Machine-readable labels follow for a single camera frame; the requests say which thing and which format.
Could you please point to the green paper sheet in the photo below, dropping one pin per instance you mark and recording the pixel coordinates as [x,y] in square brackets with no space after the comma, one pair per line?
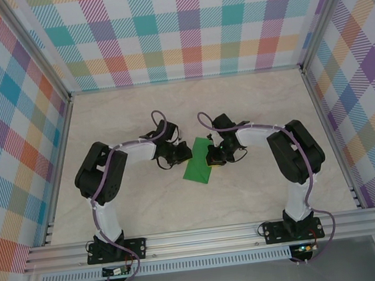
[198,166]

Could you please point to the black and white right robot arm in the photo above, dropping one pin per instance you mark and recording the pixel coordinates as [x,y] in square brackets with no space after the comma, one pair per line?
[297,159]

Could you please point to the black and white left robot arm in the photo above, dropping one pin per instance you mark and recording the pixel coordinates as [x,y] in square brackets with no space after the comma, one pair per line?
[97,180]

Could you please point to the circuit board with green light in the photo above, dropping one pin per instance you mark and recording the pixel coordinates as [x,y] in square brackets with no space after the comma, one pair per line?
[304,248]

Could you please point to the circuit board with label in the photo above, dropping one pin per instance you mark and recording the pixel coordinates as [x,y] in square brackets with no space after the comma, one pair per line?
[115,271]

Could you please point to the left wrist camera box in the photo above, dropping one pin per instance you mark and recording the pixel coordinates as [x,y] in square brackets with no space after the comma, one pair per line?
[177,138]

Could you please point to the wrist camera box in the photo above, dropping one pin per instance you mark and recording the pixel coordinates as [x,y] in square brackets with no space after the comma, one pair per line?
[210,138]
[177,138]

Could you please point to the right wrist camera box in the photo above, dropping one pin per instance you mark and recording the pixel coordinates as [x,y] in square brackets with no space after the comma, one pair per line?
[210,138]

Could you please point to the aluminium table end rail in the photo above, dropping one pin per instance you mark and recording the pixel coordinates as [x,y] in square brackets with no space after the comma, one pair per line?
[184,79]

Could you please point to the wide aluminium mounting rail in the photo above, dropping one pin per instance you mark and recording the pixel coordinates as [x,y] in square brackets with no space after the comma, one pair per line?
[201,241]

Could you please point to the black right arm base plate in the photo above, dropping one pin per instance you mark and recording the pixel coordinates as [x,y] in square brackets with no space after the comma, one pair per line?
[274,233]

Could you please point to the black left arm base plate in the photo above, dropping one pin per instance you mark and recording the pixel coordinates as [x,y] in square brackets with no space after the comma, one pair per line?
[135,248]

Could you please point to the aluminium table side rail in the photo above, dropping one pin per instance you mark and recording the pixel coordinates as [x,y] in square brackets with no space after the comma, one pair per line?
[60,160]
[331,132]

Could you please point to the aluminium frame post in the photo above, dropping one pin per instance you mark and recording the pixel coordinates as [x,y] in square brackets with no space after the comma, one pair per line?
[35,49]
[324,15]

